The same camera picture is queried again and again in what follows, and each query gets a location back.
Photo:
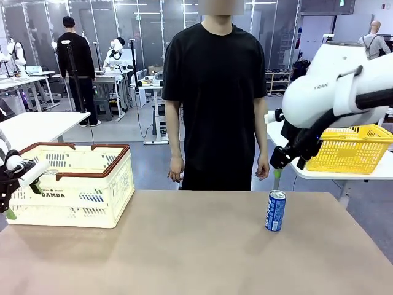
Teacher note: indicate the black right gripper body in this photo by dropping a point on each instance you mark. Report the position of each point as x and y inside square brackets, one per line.
[281, 156]

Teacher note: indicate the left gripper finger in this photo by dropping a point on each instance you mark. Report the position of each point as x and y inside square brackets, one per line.
[10, 212]
[37, 186]

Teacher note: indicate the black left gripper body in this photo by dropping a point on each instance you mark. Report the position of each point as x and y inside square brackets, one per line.
[7, 184]

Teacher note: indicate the blue drink can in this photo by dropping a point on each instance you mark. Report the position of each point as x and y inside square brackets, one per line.
[275, 212]

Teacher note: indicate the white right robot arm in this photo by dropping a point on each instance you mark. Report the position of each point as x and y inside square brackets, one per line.
[322, 86]

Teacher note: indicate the person's left forearm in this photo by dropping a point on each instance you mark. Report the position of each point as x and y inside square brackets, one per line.
[262, 141]

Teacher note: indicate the person's right forearm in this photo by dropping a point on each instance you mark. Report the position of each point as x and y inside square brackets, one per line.
[176, 141]

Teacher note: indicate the yellow plastic basket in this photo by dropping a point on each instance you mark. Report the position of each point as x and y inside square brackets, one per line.
[347, 153]

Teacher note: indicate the white table with yellow basket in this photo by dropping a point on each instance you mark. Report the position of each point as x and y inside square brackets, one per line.
[353, 175]

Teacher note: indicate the person's left hand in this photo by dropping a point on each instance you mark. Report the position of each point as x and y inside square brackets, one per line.
[262, 169]

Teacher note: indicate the person's right hand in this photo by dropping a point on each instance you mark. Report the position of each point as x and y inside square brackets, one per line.
[176, 170]

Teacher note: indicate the white shoe rack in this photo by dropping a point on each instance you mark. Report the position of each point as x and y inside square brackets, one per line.
[277, 83]

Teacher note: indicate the black bags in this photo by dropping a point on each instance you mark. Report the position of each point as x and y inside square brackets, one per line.
[301, 70]

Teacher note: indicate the person in black t-shirt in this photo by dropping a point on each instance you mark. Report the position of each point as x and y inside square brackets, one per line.
[215, 92]

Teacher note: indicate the black tripod stand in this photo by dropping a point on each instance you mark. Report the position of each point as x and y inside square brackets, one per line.
[76, 92]

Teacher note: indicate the grey stool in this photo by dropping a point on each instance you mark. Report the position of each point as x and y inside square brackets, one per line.
[102, 107]

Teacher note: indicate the white background desk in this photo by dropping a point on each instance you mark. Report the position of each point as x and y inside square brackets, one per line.
[30, 80]

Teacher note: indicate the white background work table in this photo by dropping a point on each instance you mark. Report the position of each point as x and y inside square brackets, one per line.
[107, 81]

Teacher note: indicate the white standing desk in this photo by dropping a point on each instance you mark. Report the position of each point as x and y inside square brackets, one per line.
[158, 116]

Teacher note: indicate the tripod with white box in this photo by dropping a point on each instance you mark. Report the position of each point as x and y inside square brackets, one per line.
[328, 36]

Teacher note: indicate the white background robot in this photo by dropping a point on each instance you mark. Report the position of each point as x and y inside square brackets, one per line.
[115, 49]
[18, 53]

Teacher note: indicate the background person black clothes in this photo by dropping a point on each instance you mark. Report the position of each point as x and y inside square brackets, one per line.
[84, 61]

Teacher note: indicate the black tripod pole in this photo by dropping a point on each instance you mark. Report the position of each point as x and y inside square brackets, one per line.
[134, 77]

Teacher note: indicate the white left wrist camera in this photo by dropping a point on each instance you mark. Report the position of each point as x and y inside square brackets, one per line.
[33, 173]

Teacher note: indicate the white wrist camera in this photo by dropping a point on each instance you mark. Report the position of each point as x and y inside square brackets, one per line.
[271, 116]
[33, 173]

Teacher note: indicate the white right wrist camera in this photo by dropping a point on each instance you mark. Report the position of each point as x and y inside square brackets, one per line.
[271, 116]

